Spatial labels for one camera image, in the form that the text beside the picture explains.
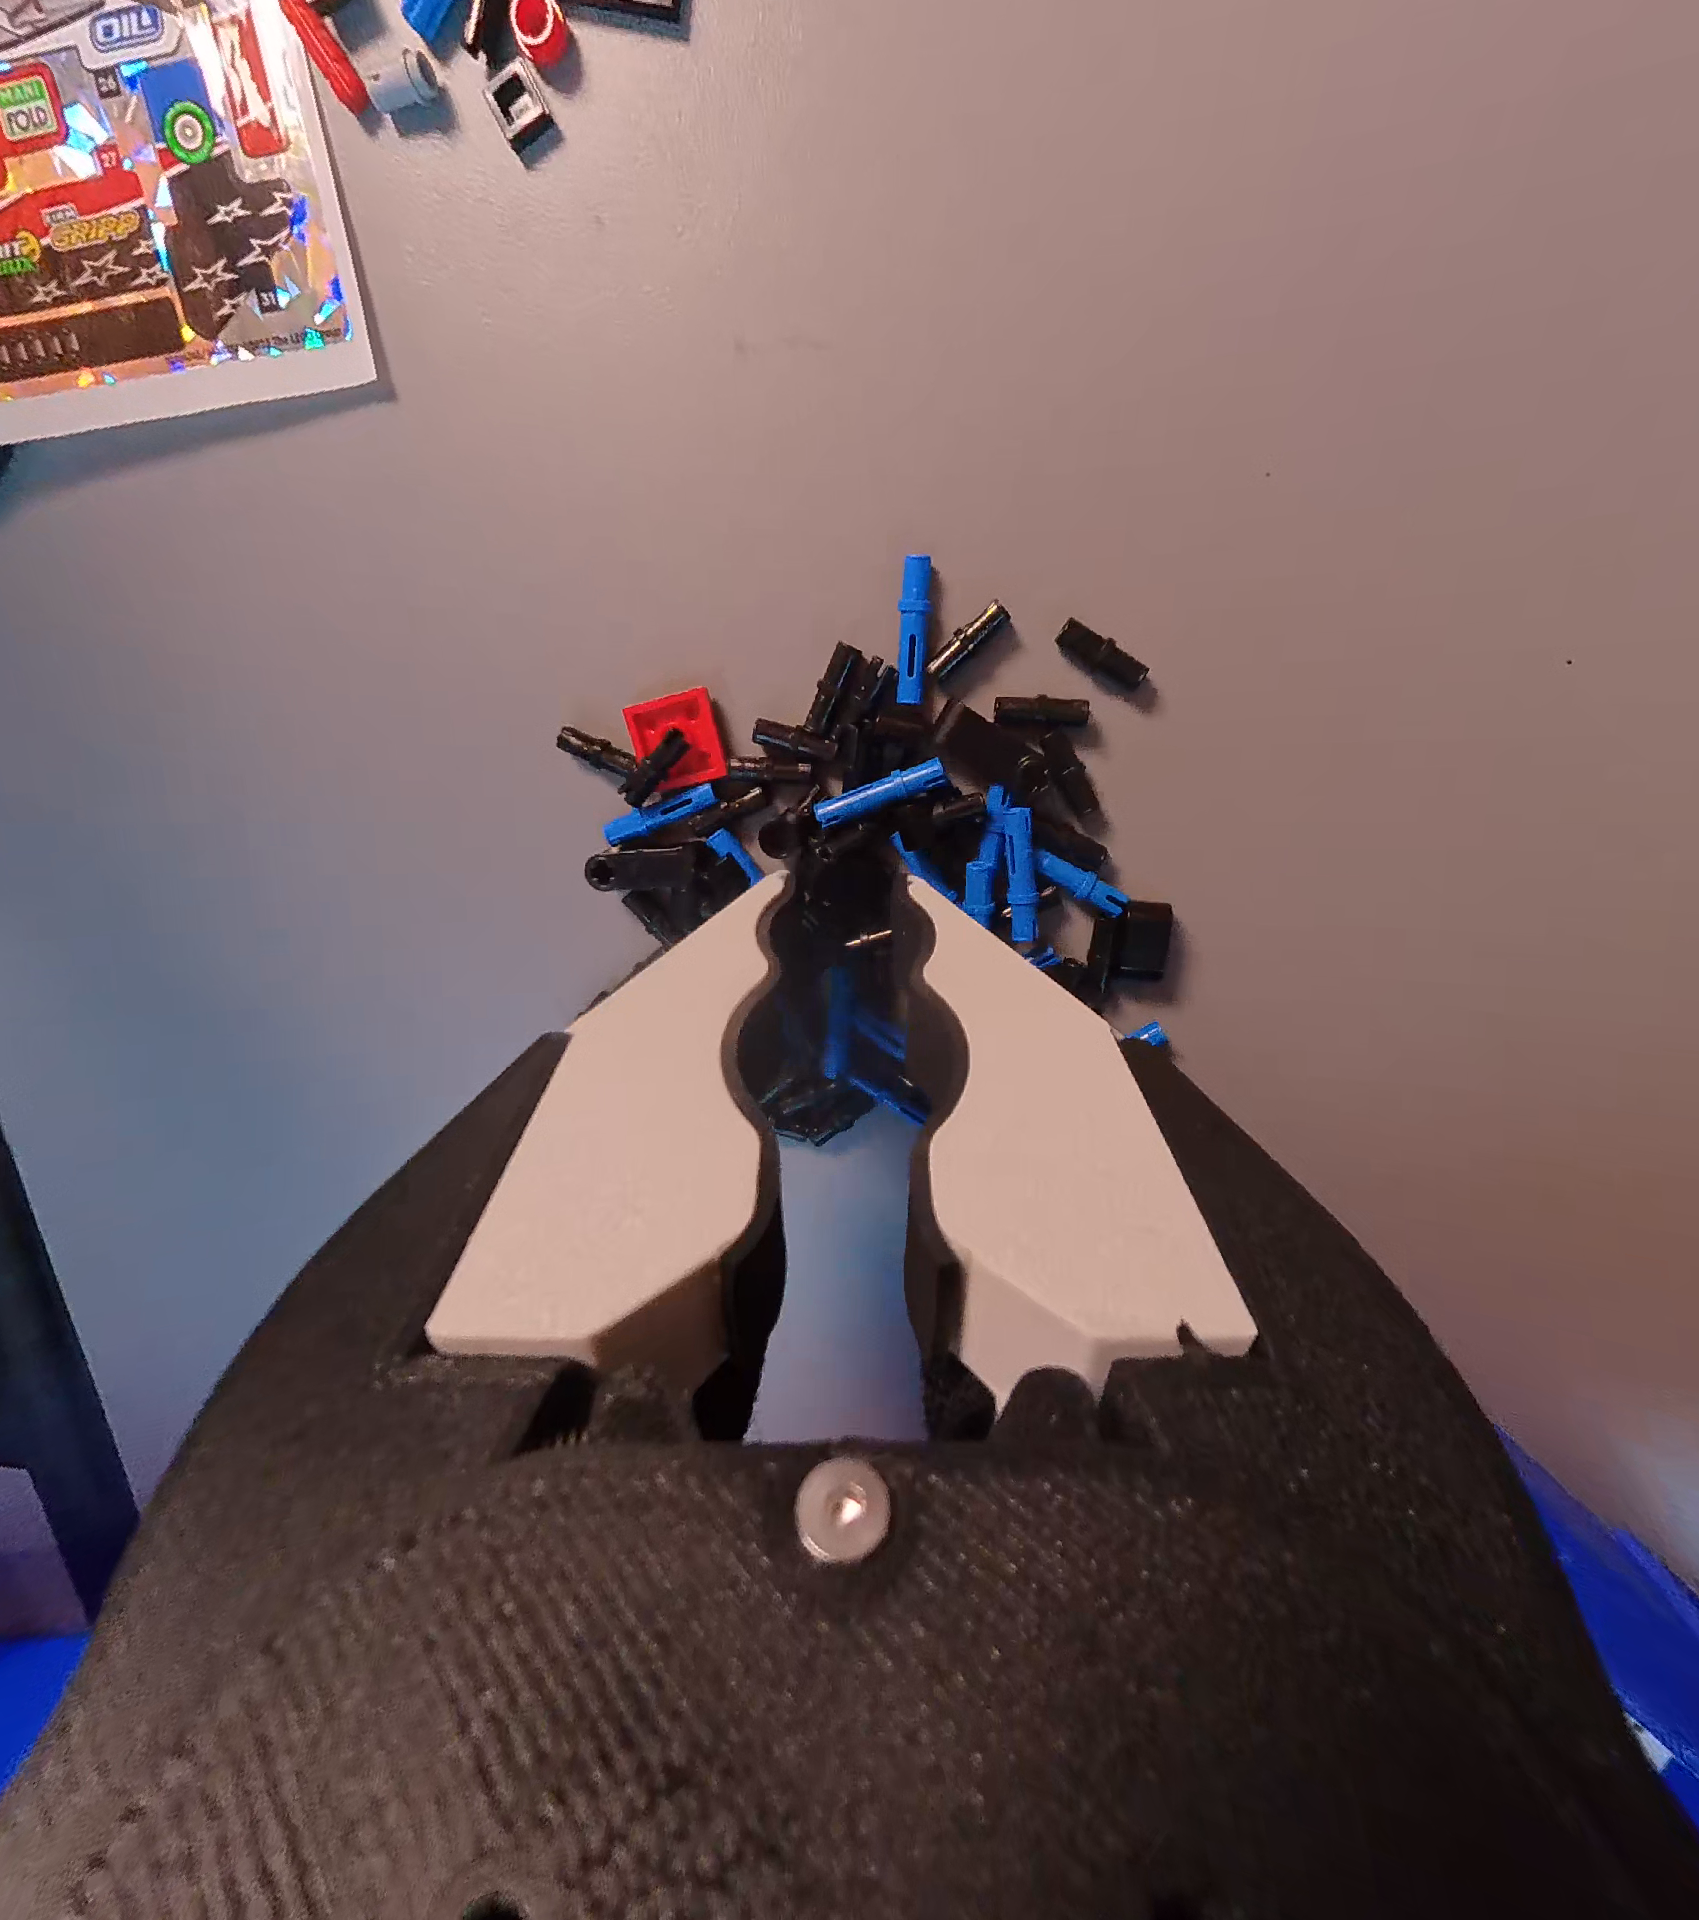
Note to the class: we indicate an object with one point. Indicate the small grey toy bush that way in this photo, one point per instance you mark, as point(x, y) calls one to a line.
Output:
point(416, 78)

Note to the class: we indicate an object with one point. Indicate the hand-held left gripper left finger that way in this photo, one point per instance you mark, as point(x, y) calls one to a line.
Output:
point(607, 1186)

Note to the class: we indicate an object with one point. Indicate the pile of mixed toy bricks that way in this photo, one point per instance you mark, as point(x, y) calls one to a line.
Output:
point(520, 105)

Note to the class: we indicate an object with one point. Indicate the holographic sticker sheet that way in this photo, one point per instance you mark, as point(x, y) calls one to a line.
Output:
point(114, 224)

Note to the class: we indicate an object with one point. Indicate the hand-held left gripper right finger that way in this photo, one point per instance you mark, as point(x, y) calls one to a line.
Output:
point(1072, 1186)

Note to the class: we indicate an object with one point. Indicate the pile of blue black pins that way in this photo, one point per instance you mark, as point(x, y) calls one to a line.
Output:
point(877, 796)

